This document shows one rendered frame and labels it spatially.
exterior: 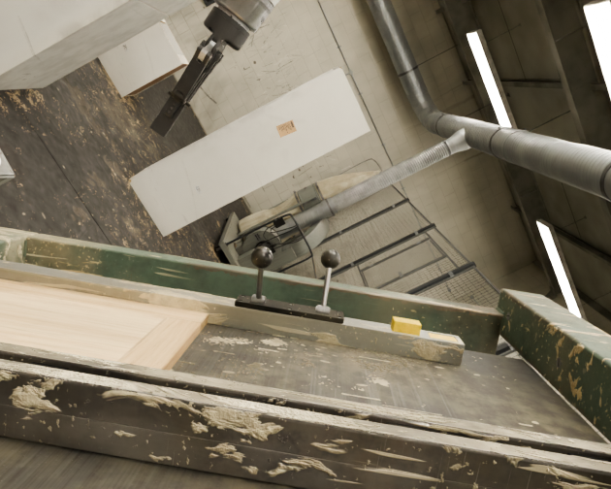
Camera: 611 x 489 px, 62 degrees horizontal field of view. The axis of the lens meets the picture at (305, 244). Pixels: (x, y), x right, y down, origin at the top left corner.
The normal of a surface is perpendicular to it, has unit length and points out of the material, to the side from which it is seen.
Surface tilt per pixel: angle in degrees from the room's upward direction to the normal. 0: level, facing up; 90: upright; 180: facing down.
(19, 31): 90
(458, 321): 90
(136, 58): 90
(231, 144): 90
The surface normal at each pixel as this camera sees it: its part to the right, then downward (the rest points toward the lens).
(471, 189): 0.04, 0.31
